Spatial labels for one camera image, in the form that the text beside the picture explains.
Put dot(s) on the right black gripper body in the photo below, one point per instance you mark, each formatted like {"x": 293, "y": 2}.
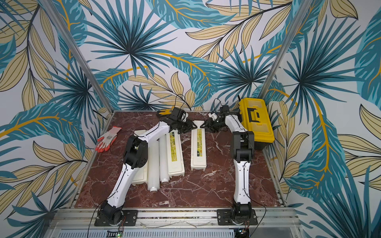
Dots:
{"x": 213, "y": 124}

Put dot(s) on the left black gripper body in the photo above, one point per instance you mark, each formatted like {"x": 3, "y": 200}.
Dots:
{"x": 182, "y": 127}

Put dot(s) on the white wrap dispenser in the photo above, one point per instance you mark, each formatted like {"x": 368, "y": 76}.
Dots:
{"x": 175, "y": 159}
{"x": 198, "y": 147}
{"x": 141, "y": 176}

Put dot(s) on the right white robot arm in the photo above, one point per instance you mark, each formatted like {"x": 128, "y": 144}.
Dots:
{"x": 242, "y": 149}

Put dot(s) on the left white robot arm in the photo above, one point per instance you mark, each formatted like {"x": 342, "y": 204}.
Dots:
{"x": 135, "y": 157}

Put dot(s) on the short middle plastic wrap roll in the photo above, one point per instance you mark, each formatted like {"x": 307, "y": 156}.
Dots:
{"x": 164, "y": 175}

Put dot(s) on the long left plastic wrap roll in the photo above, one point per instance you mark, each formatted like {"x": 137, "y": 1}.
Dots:
{"x": 153, "y": 184}

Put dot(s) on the yellow black work glove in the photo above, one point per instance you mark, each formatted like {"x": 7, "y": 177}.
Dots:
{"x": 164, "y": 112}

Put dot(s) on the yellow black toolbox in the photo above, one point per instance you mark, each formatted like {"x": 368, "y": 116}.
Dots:
{"x": 255, "y": 118}

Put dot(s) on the red white work glove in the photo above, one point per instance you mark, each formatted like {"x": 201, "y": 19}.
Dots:
{"x": 107, "y": 139}

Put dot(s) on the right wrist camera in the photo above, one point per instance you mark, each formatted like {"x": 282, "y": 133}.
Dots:
{"x": 213, "y": 116}

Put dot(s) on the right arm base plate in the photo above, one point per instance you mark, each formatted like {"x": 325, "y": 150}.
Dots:
{"x": 228, "y": 217}

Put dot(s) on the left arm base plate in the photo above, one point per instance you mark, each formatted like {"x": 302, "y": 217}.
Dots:
{"x": 118, "y": 219}

